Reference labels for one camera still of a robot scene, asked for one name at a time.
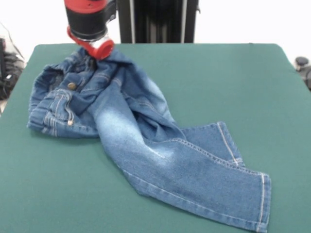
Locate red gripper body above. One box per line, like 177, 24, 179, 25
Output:
67, 26, 115, 61

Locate blue denim jeans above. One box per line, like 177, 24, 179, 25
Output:
26, 47, 272, 233

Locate black equipment pile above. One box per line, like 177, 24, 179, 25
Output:
0, 36, 26, 100

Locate dark green table cloth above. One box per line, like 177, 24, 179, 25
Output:
0, 43, 311, 233

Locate dark grey chair base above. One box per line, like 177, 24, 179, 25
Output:
294, 56, 311, 92

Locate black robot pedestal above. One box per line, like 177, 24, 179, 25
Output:
116, 0, 202, 44

